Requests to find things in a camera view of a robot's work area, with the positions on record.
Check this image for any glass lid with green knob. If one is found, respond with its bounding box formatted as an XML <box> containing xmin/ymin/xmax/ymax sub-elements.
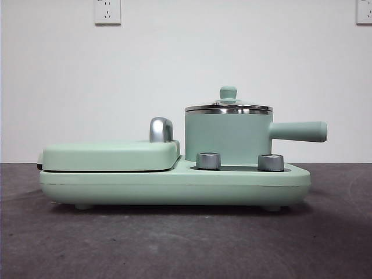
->
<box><xmin>185</xmin><ymin>85</ymin><xmax>274</xmax><ymax>113</ymax></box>

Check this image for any silver control knob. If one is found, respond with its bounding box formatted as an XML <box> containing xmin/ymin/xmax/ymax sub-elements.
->
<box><xmin>195</xmin><ymin>151</ymin><xmax>222</xmax><ymax>170</ymax></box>
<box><xmin>257</xmin><ymin>153</ymin><xmax>285</xmax><ymax>172</ymax></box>

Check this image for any mint green breakfast machine base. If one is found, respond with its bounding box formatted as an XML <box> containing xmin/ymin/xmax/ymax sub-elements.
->
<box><xmin>39</xmin><ymin>155</ymin><xmax>312</xmax><ymax>210</ymax></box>

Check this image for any mint green hinged griddle cover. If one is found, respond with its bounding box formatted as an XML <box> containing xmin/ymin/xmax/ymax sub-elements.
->
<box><xmin>37</xmin><ymin>116</ymin><xmax>181</xmax><ymax>172</ymax></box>

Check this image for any mint green pot with handle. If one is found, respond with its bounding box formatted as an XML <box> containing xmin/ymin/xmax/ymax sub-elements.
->
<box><xmin>184</xmin><ymin>109</ymin><xmax>328</xmax><ymax>163</ymax></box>

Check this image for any white wall socket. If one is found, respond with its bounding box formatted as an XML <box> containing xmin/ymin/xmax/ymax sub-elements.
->
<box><xmin>356</xmin><ymin>0</ymin><xmax>372</xmax><ymax>25</ymax></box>
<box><xmin>94</xmin><ymin>0</ymin><xmax>121</xmax><ymax>26</ymax></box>

